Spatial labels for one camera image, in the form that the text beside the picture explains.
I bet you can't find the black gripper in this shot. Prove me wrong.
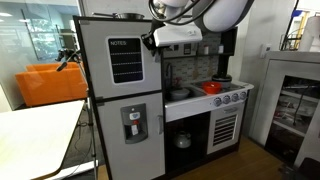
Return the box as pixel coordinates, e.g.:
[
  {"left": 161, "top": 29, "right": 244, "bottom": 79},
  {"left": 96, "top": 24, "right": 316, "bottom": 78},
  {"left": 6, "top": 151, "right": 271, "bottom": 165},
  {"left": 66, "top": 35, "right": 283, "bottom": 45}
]
[{"left": 141, "top": 31, "right": 160, "bottom": 52}]

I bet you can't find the fridge door with notes chalkboard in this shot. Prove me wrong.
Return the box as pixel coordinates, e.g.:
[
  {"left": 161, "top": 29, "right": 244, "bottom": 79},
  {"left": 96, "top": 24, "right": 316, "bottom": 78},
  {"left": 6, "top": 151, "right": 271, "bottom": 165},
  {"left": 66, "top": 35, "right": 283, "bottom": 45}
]
[{"left": 78, "top": 19, "right": 164, "bottom": 100}]

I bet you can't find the fridge door with water dispenser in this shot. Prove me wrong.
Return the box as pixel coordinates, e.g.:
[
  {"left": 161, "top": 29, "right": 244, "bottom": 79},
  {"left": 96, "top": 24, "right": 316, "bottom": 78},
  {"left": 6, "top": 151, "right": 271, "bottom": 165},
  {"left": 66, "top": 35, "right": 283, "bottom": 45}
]
[{"left": 95, "top": 92, "right": 166, "bottom": 180}]

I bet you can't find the white oven door with vents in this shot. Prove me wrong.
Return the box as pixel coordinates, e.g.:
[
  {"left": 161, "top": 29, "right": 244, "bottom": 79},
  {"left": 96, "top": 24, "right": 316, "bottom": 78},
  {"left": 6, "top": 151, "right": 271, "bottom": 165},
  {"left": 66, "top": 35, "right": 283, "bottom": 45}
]
[{"left": 206, "top": 101, "right": 246, "bottom": 155}]

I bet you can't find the grey toy microwave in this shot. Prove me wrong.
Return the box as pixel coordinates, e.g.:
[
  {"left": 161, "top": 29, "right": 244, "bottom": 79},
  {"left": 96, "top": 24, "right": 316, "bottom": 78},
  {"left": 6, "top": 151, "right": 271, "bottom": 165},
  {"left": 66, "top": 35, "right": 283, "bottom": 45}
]
[{"left": 162, "top": 42, "right": 201, "bottom": 58}]

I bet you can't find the grey toy faucet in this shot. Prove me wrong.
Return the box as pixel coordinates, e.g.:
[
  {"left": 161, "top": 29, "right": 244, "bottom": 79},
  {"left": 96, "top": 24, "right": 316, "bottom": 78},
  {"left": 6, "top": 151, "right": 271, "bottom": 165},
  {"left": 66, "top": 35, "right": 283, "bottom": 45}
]
[{"left": 165, "top": 63, "right": 175, "bottom": 90}]

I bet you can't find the black white toy kitchen unit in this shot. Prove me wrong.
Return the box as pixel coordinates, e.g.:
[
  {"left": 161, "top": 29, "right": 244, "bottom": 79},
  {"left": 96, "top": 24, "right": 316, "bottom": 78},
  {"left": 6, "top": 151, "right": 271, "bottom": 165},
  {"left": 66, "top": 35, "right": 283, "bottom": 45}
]
[{"left": 73, "top": 14, "right": 255, "bottom": 180}]

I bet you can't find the red plastic bowl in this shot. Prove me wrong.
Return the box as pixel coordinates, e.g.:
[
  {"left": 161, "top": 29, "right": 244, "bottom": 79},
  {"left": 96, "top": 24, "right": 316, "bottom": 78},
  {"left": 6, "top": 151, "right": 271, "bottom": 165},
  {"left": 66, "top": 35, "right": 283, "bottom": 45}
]
[{"left": 201, "top": 81, "right": 223, "bottom": 95}]

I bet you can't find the black lidded cooking pot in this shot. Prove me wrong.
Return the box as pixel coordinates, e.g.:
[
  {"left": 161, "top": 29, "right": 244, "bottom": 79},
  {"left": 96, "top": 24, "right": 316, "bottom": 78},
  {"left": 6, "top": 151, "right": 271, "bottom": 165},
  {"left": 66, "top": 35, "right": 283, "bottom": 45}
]
[{"left": 212, "top": 73, "right": 233, "bottom": 89}]

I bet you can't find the grey toy kettle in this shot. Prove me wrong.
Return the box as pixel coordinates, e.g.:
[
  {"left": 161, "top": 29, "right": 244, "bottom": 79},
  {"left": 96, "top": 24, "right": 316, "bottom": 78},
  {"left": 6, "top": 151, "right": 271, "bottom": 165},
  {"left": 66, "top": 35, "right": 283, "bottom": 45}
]
[{"left": 173, "top": 130, "right": 193, "bottom": 150}]

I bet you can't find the orange sofa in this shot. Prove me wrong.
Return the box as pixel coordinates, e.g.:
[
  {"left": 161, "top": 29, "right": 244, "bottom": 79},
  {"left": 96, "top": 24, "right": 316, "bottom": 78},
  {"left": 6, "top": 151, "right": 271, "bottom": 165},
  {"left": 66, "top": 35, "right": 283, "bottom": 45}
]
[{"left": 14, "top": 61, "right": 89, "bottom": 108}]

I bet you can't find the grey glass-front cabinet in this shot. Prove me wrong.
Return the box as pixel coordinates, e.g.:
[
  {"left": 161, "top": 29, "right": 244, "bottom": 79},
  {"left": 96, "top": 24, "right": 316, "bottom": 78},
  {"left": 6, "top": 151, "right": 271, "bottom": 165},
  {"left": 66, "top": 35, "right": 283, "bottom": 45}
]
[{"left": 249, "top": 50, "right": 320, "bottom": 168}]

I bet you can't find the black bulky object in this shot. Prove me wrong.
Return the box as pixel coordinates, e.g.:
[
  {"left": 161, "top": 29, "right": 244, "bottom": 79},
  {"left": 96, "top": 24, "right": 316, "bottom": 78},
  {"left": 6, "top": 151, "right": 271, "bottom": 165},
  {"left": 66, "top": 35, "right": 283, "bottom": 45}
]
[{"left": 279, "top": 157, "right": 320, "bottom": 180}]

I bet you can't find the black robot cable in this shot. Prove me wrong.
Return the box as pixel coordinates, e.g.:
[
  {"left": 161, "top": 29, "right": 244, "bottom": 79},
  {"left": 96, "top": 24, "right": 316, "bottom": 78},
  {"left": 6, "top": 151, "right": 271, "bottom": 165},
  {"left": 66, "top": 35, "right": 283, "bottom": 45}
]
[{"left": 148, "top": 0, "right": 218, "bottom": 34}]

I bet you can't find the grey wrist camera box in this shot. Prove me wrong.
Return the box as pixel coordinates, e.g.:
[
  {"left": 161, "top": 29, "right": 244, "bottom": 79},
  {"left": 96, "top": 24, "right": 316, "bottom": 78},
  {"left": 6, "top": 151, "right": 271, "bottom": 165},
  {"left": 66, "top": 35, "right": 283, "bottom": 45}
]
[{"left": 153, "top": 23, "right": 203, "bottom": 48}]

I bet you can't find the black camera tripod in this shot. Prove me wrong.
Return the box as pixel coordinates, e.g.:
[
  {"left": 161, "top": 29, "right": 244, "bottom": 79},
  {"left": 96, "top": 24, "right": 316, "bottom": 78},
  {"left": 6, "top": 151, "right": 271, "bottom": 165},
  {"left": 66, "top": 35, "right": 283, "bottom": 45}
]
[{"left": 54, "top": 48, "right": 100, "bottom": 180}]

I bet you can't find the white desk with pedestal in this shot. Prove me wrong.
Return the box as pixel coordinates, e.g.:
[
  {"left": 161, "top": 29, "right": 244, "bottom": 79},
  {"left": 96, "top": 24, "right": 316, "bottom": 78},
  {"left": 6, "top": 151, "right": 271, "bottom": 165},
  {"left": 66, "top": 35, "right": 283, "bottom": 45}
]
[{"left": 0, "top": 99, "right": 100, "bottom": 180}]

